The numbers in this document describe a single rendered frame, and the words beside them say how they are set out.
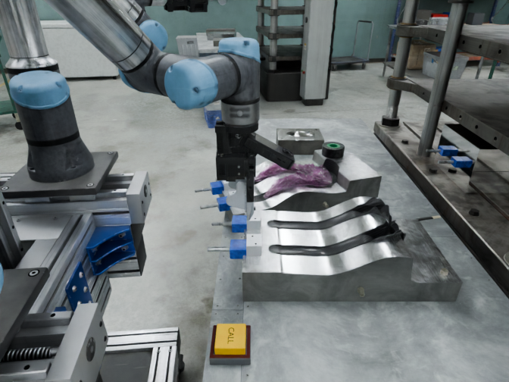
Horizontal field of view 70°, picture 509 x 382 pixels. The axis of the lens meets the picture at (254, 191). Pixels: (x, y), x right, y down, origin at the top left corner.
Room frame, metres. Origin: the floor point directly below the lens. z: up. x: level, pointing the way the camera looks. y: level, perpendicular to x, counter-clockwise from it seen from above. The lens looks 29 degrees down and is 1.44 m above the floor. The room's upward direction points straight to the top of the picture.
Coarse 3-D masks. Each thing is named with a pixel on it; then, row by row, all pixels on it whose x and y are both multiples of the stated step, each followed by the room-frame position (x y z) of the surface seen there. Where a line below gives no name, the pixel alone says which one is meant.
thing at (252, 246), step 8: (232, 240) 0.72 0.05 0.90; (240, 240) 0.72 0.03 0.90; (248, 240) 0.70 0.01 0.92; (256, 240) 0.70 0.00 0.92; (208, 248) 0.70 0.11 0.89; (216, 248) 0.70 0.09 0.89; (224, 248) 0.70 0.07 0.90; (232, 248) 0.69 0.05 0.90; (240, 248) 0.69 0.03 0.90; (248, 248) 0.68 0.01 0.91; (256, 248) 0.68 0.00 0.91; (232, 256) 0.68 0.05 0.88; (240, 256) 0.68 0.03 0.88
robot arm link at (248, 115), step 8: (224, 104) 0.68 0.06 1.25; (256, 104) 0.68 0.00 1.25; (224, 112) 0.68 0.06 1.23; (232, 112) 0.67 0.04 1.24; (240, 112) 0.66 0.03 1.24; (248, 112) 0.67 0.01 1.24; (256, 112) 0.68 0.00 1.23; (224, 120) 0.68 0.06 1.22; (232, 120) 0.67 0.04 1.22; (240, 120) 0.66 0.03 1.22; (248, 120) 0.67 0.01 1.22; (256, 120) 0.68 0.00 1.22
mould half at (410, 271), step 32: (352, 224) 0.77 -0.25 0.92; (416, 224) 0.85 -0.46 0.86; (256, 256) 0.67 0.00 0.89; (288, 256) 0.68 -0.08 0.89; (320, 256) 0.68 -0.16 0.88; (352, 256) 0.66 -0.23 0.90; (384, 256) 0.62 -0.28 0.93; (416, 256) 0.71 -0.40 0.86; (256, 288) 0.62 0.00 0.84; (288, 288) 0.62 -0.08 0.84; (320, 288) 0.62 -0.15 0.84; (352, 288) 0.62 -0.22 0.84; (384, 288) 0.62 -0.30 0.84; (416, 288) 0.62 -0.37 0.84; (448, 288) 0.62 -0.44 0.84
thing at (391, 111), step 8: (408, 0) 1.91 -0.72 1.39; (416, 0) 1.89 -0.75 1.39; (408, 8) 1.90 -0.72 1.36; (416, 8) 1.90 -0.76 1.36; (408, 16) 1.90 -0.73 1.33; (416, 16) 1.90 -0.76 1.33; (400, 40) 1.91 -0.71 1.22; (408, 40) 1.89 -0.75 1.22; (400, 48) 1.91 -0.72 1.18; (408, 48) 1.90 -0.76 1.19; (400, 56) 1.90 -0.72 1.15; (408, 56) 1.91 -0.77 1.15; (400, 64) 1.90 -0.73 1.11; (400, 72) 1.89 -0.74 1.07; (392, 96) 1.90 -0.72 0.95; (400, 96) 1.90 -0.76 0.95; (392, 104) 1.90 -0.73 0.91; (392, 112) 1.90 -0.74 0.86; (384, 120) 1.90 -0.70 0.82; (392, 120) 1.88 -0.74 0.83; (504, 256) 0.79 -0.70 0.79
